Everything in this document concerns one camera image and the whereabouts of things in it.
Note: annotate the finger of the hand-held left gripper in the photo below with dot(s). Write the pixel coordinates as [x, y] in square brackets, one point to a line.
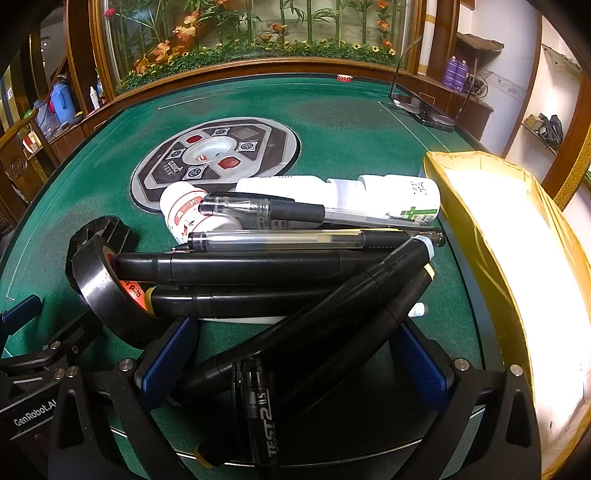
[60, 344]
[21, 314]

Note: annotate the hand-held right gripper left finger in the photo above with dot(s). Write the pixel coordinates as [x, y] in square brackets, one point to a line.
[166, 364]

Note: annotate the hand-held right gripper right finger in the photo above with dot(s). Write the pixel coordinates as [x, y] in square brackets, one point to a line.
[420, 364]

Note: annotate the black tape roll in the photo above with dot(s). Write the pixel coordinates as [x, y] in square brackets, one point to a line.
[92, 286]

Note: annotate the black marker beige cap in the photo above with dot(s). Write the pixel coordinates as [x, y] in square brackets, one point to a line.
[406, 295]

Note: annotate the gold cardboard box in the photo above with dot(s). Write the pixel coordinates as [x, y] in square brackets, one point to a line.
[508, 258]

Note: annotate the white bottle red cartoon label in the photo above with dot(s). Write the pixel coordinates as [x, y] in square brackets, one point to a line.
[180, 207]

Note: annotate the slim clear gel pen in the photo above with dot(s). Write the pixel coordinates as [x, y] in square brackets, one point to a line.
[277, 240]

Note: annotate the clear gel pen black grip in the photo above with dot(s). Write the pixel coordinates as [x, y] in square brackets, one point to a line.
[295, 211]

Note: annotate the large white plastic bottle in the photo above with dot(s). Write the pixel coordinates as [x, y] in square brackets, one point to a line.
[286, 184]

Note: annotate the wooden chair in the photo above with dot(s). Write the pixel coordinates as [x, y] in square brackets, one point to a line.
[18, 161]

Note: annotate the blue plastic jug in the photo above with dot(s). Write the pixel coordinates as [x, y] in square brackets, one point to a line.
[62, 104]

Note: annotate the small white squeeze bottle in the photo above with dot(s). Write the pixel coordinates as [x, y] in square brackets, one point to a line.
[95, 98]

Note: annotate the round table control panel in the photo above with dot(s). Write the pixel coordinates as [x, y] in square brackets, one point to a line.
[258, 143]

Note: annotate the black eyeglasses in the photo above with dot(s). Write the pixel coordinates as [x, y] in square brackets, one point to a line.
[406, 101]

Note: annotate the black bag on shelf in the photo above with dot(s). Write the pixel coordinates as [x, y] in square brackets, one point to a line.
[550, 129]

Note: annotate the purple bottle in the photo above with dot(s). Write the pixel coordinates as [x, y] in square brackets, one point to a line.
[461, 74]
[450, 71]

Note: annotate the small red tape roll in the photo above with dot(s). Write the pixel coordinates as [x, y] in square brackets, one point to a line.
[344, 78]

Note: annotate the artificial flower display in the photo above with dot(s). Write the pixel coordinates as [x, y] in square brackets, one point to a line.
[277, 48]

